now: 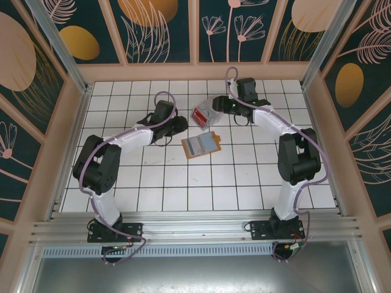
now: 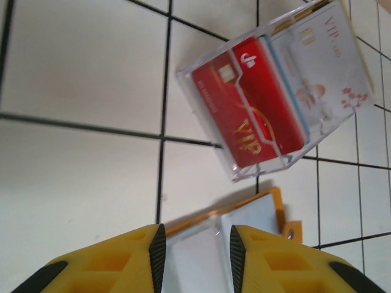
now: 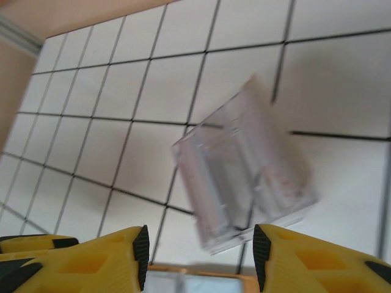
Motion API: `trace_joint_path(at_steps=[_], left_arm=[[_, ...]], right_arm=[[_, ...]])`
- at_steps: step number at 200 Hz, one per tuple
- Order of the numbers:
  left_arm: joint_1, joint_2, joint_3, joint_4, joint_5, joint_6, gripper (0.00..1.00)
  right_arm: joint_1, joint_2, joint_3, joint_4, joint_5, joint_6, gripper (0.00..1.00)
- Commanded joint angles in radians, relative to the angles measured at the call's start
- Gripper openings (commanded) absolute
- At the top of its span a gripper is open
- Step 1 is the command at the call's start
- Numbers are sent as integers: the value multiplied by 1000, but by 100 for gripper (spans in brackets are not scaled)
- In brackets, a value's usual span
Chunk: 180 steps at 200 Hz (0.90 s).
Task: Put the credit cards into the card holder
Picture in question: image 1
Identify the orange leather card holder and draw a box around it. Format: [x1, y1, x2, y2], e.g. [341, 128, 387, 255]
[180, 131, 222, 160]

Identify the purple cable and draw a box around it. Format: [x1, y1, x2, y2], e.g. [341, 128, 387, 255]
[225, 67, 333, 263]
[78, 90, 180, 267]

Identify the thin black cable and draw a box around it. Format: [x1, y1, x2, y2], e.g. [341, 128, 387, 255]
[152, 132, 174, 148]
[233, 111, 254, 126]

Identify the black round cable port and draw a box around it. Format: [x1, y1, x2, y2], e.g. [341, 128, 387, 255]
[272, 241, 307, 264]
[101, 244, 131, 267]

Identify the aluminium side rail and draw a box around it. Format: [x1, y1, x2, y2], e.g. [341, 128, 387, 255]
[47, 87, 92, 222]
[301, 82, 348, 216]

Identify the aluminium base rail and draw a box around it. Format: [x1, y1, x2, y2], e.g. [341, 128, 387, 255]
[29, 210, 364, 248]

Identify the clear bag with red contents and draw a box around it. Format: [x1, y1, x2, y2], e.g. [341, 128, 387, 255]
[191, 96, 229, 129]

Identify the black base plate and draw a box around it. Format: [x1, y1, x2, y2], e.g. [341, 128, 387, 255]
[250, 219, 305, 241]
[87, 222, 144, 244]

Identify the grey metal sheet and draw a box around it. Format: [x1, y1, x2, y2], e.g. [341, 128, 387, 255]
[16, 255, 378, 293]

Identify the aluminium corner post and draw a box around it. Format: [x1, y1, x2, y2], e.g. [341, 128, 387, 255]
[25, 0, 92, 94]
[301, 0, 357, 89]

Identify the grey slotted cable duct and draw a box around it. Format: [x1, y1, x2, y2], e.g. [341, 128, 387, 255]
[41, 244, 275, 259]

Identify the red credit card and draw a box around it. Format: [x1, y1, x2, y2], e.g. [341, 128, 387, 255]
[191, 109, 211, 126]

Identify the grey striped credit card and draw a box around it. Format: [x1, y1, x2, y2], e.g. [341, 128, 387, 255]
[184, 136, 205, 156]

